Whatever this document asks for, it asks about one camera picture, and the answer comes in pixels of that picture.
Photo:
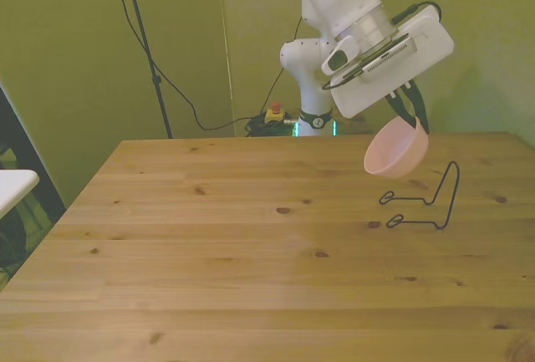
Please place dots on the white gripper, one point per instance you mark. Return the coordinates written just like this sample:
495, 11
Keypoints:
430, 44

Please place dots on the pink bowl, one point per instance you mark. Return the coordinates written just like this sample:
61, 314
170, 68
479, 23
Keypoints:
397, 157

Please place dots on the yellow emergency stop button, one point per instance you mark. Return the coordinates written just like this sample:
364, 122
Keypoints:
275, 113

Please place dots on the black tripod pole stand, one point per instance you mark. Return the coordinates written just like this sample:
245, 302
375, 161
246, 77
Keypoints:
144, 40

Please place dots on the white side table top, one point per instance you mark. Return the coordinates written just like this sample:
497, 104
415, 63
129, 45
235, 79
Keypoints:
14, 184

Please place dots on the finned wrist camera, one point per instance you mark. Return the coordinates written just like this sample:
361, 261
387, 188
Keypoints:
388, 59

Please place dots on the black furniture frame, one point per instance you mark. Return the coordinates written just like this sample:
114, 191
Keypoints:
29, 157

